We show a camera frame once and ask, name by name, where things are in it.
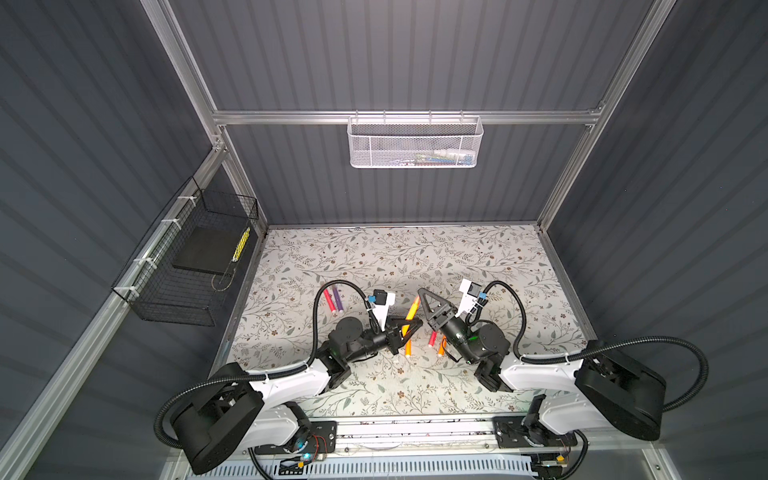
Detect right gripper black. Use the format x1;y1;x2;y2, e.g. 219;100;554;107
421;290;479;369

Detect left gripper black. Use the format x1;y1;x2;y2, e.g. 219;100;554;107
342;313;419;367

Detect purple marker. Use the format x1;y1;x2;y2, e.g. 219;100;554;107
332;285;344;314

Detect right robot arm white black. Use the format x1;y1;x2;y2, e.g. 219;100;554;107
418;288;666;441

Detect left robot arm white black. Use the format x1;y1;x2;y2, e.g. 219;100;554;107
155;317;423;475

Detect items in white basket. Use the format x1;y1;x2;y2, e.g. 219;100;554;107
382;149;477;167

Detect yellow marker in basket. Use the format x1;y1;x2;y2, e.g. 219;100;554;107
231;227;251;263

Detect black foam pad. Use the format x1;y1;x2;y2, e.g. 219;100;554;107
172;227;243;275

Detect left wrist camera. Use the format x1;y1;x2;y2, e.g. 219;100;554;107
368;289;396;332

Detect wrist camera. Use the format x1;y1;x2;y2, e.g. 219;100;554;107
456;279;487;317
368;289;396;332

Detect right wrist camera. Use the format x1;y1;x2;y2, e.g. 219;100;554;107
456;279;487;317

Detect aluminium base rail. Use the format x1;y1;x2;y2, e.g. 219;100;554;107
173;413;661;457

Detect white vented cable duct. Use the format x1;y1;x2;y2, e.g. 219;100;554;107
182;455;538;480

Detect right black corrugated cable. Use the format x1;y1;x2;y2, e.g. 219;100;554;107
479;280;710;412

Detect white wire mesh basket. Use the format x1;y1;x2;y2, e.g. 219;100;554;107
346;115;484;169

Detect black wire mesh basket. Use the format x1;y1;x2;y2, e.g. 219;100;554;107
113;181;260;327

